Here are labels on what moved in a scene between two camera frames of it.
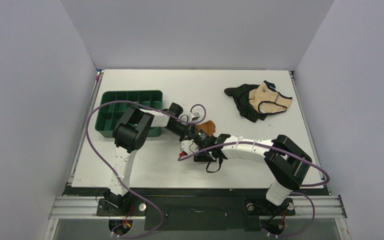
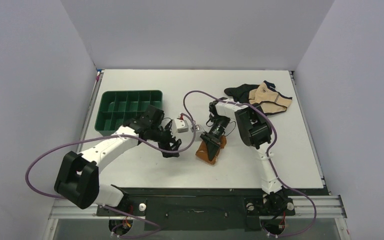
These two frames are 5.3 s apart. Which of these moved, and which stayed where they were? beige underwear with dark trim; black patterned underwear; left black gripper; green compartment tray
Moved: left black gripper
Stayed: green compartment tray; black patterned underwear; beige underwear with dark trim
